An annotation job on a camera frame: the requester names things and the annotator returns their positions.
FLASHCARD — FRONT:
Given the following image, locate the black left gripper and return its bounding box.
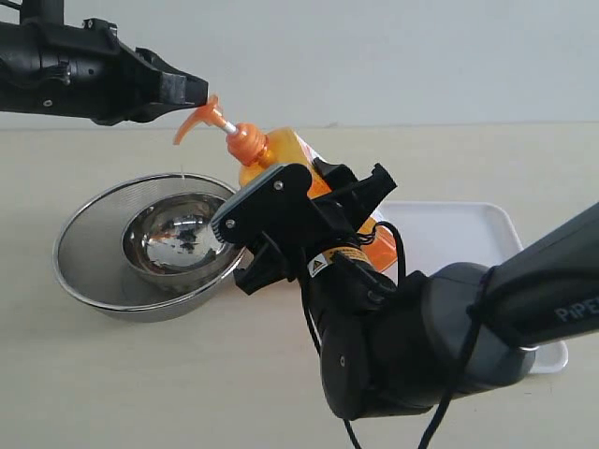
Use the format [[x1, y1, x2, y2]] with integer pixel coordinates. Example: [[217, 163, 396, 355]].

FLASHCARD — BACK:
[[27, 18, 209, 125]]

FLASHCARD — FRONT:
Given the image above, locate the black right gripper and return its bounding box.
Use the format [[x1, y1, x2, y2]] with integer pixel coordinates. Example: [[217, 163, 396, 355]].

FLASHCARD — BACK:
[[233, 158, 397, 295]]

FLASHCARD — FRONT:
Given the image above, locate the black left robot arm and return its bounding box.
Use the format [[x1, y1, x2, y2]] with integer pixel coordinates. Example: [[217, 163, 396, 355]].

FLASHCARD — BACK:
[[1, 1, 209, 126]]

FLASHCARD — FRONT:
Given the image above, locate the steel mesh strainer basket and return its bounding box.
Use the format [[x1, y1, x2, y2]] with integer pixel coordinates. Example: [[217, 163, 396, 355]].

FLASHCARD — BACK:
[[52, 173, 243, 323]]

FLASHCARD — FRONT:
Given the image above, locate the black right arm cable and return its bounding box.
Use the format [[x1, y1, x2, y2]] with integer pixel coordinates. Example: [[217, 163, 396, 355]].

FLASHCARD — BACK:
[[301, 222, 497, 449]]

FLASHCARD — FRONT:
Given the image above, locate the orange pump soap bottle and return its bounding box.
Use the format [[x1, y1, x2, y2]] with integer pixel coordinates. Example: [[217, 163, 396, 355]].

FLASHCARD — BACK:
[[173, 95, 398, 272]]

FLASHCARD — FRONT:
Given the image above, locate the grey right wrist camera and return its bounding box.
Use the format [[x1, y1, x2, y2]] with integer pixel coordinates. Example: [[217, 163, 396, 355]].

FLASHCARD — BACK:
[[211, 163, 312, 244]]

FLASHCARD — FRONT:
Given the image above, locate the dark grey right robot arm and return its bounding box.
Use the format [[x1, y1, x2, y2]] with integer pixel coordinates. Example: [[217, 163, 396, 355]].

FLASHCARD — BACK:
[[212, 164, 598, 421]]

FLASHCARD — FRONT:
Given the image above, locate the white rectangular plastic tray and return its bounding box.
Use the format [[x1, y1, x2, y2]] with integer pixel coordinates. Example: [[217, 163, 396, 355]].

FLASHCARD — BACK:
[[373, 201, 570, 375]]

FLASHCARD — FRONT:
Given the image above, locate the small stainless steel bowl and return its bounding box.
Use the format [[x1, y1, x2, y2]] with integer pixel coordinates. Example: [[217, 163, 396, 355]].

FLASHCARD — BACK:
[[122, 192, 243, 294]]

